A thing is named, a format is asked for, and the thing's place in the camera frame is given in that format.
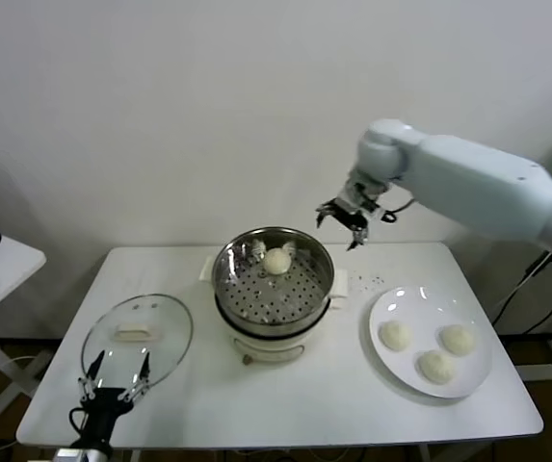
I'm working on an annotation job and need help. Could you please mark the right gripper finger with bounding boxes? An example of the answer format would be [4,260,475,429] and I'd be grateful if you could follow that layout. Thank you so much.
[347,225,371,251]
[314,202,342,228]

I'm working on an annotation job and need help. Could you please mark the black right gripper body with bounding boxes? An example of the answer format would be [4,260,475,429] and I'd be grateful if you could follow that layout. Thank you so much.
[337,200,369,232]

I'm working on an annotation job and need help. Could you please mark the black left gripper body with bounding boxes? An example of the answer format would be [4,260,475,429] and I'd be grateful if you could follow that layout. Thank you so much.
[81,388,135,442]

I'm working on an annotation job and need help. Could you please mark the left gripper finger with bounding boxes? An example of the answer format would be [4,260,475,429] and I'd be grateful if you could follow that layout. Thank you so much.
[76,349,106,403]
[118,353,154,403]

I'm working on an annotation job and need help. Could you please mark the white steamed baozi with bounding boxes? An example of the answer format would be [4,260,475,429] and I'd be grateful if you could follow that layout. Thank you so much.
[379,320,414,352]
[262,248,290,276]
[417,349,458,385]
[437,323,477,357]

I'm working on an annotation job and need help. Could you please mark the stainless steel steamer basket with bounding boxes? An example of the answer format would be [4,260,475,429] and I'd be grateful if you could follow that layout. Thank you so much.
[210,225,334,338]

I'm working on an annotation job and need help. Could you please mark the dark crumb scatter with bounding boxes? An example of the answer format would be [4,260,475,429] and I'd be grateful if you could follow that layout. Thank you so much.
[352,272,383,291]

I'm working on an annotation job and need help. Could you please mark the glass pot lid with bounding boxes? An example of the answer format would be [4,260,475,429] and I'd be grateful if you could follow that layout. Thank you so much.
[81,293,195,390]

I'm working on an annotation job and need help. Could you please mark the white electric cooker pot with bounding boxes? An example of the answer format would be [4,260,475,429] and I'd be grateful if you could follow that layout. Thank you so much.
[199,253,350,368]

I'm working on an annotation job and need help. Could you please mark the white side table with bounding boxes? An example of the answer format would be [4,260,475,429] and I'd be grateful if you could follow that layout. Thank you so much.
[0,225,47,420]

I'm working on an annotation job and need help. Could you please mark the white round plate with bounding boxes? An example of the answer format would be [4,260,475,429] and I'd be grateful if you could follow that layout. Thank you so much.
[369,287,493,399]

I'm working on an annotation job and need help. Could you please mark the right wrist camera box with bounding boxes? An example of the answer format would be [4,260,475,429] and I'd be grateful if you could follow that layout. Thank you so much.
[345,177,385,213]

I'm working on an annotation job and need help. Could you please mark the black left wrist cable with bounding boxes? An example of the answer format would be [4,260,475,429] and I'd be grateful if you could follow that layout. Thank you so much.
[67,407,87,434]

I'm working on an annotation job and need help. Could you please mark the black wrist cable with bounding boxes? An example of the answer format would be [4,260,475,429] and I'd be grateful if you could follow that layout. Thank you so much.
[376,196,419,223]
[67,407,87,434]

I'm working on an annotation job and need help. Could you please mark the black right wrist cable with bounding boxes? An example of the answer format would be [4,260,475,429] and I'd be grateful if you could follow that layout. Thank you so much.
[376,196,419,223]

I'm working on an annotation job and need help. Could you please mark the white floor cable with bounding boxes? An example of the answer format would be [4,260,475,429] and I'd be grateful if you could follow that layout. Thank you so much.
[0,355,34,384]

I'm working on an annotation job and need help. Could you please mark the black power cable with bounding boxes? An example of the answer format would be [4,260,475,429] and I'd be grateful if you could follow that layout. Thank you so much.
[491,252,552,326]

